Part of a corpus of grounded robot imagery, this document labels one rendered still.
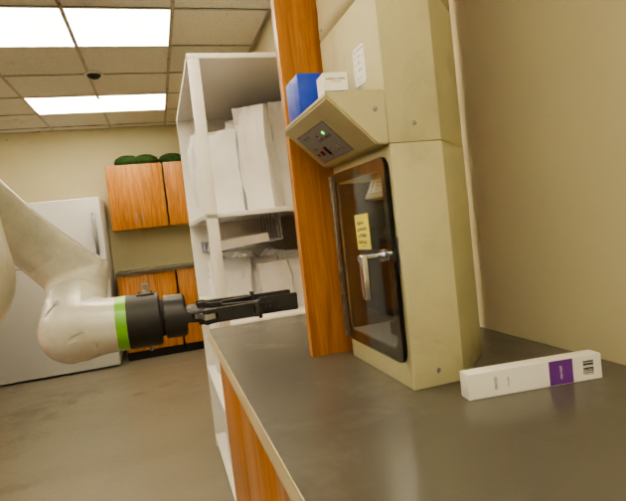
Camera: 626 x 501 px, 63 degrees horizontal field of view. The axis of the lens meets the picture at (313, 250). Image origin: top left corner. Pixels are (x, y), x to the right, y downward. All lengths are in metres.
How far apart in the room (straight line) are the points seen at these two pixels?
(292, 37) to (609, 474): 1.11
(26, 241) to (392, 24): 0.74
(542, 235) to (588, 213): 0.15
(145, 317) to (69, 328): 0.11
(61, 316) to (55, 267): 0.10
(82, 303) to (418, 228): 0.61
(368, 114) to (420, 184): 0.16
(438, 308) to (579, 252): 0.37
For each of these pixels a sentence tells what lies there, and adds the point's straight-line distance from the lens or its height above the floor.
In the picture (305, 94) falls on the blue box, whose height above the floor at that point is 1.55.
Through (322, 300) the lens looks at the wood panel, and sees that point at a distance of 1.31.
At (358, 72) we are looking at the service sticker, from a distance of 1.11.
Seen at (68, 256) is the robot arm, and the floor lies 1.27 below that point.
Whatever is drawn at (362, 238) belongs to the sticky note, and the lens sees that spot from 1.11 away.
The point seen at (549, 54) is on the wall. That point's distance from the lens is 1.30.
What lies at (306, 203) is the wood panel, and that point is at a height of 1.33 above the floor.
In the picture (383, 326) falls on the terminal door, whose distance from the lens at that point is 1.07.
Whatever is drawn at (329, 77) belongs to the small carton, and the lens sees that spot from 1.06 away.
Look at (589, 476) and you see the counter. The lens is 0.75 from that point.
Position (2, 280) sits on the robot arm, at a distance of 0.48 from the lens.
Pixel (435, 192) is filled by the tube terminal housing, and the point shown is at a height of 1.31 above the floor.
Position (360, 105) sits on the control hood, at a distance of 0.97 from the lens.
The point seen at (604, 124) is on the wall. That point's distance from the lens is 1.18.
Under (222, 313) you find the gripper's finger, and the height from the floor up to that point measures 1.14.
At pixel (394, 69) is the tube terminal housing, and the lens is 1.02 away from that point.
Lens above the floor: 1.28
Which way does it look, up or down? 3 degrees down
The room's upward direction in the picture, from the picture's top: 6 degrees counter-clockwise
